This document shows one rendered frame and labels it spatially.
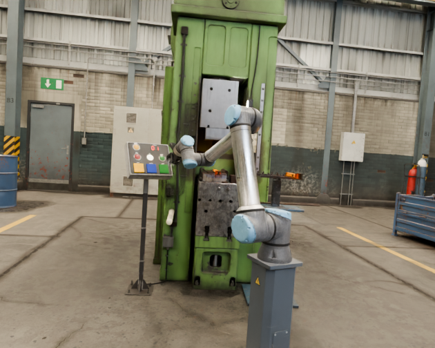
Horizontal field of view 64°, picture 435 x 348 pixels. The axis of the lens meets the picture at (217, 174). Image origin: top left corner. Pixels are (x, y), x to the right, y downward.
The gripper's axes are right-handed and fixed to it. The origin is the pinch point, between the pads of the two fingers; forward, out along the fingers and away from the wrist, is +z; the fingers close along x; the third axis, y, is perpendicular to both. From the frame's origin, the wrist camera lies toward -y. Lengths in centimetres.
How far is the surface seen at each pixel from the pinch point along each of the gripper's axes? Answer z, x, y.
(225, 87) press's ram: -28, 48, -57
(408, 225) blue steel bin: 101, 438, 38
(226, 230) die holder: 23, 53, 50
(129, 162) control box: 11.1, -26.7, -3.5
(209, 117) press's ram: -11, 37, -37
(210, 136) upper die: -4.3, 39.4, -23.5
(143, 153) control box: 11.0, -14.5, -11.9
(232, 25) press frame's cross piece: -46, 57, -111
